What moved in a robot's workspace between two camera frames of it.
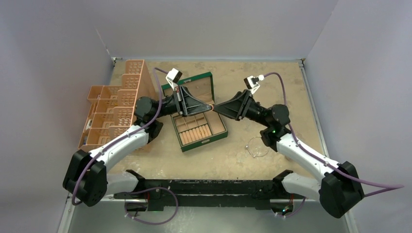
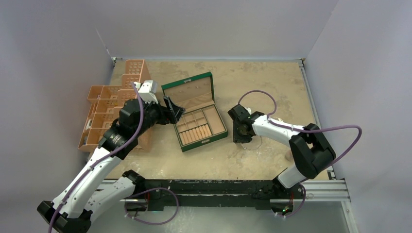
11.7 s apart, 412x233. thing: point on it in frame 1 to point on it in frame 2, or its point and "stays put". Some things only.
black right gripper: [237, 108] to [237, 138]
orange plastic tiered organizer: [112, 110] stays put
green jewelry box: [201, 128] stays put
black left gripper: [187, 105] to [164, 112]
